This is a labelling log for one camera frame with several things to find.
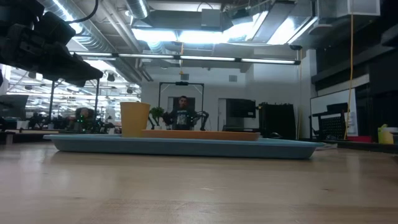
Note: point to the yellow cup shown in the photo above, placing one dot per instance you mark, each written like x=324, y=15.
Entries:
x=134, y=119

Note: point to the orange plate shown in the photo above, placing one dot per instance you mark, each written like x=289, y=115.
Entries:
x=202, y=135

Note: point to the black background robot arm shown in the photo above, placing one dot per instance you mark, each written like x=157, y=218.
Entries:
x=202, y=118

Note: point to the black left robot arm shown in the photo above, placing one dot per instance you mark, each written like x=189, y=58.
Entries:
x=15, y=11

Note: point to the blue plastic tray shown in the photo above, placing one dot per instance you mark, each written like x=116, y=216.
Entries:
x=186, y=148

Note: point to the potted green plant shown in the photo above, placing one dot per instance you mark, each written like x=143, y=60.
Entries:
x=156, y=113

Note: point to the long LED light bar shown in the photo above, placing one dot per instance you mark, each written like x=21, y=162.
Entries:
x=186, y=57

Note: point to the person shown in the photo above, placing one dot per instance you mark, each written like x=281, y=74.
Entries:
x=183, y=118

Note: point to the black monitor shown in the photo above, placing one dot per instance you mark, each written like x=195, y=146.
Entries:
x=241, y=108

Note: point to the black cabinet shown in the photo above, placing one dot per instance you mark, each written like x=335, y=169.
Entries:
x=276, y=121

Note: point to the whiteboard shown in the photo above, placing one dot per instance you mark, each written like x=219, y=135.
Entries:
x=320, y=104

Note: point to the black perforated cart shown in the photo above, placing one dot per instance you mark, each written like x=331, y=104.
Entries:
x=332, y=124

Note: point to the red bin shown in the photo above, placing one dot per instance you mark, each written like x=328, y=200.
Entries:
x=359, y=139

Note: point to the yellow bottle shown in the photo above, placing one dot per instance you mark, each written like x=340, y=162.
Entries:
x=385, y=135

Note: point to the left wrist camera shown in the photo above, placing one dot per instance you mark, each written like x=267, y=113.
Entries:
x=57, y=28

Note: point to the black background station frame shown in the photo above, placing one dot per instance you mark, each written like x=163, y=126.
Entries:
x=182, y=83

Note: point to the black aluminium table frame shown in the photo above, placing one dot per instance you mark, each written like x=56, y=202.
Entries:
x=367, y=147

